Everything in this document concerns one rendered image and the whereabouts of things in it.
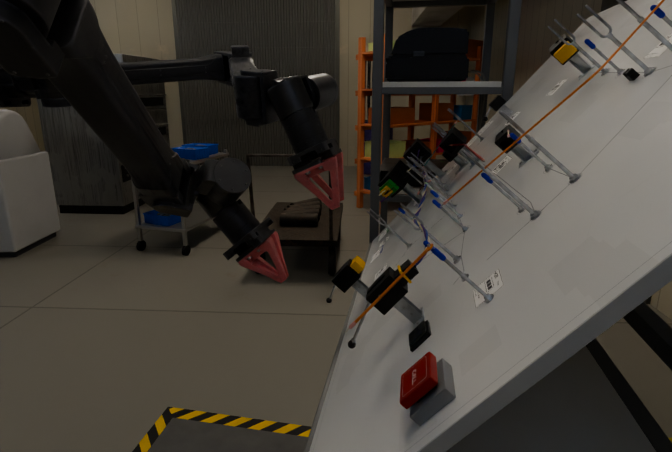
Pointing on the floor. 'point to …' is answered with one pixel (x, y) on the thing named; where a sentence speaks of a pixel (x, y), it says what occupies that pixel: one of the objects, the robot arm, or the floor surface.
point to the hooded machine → (24, 189)
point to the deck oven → (94, 155)
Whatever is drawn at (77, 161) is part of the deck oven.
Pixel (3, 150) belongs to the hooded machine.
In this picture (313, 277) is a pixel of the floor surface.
